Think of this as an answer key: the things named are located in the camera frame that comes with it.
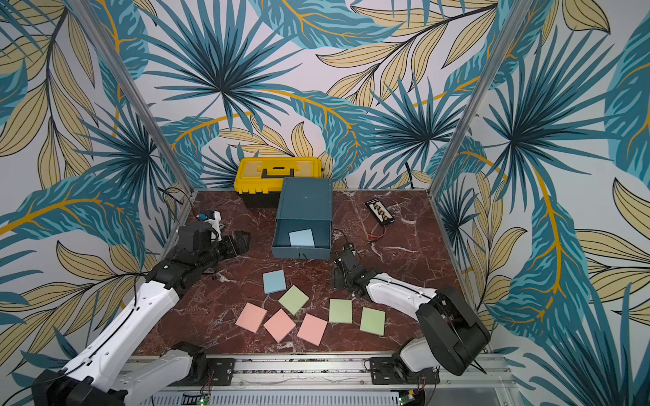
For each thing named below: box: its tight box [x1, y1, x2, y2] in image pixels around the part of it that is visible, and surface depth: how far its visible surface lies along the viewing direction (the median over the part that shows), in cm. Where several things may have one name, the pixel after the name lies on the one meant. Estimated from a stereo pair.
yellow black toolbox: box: [233, 157, 324, 208], surface depth 105 cm
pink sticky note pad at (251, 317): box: [235, 301, 268, 334], surface depth 85 cm
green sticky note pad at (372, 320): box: [359, 306, 386, 336], surface depth 85 cm
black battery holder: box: [365, 197, 396, 226], surface depth 112 cm
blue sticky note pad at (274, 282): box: [262, 268, 287, 295], surface depth 93 cm
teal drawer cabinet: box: [274, 177, 333, 238], surface depth 87 cm
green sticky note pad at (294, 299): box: [278, 284, 310, 316], surface depth 90 cm
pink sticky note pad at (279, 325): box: [263, 307, 297, 344], surface depth 84 cm
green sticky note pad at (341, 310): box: [329, 298, 353, 324], surface depth 87 cm
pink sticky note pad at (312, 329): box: [297, 312, 328, 347], surface depth 83 cm
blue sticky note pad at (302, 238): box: [287, 228, 317, 248], surface depth 87 cm
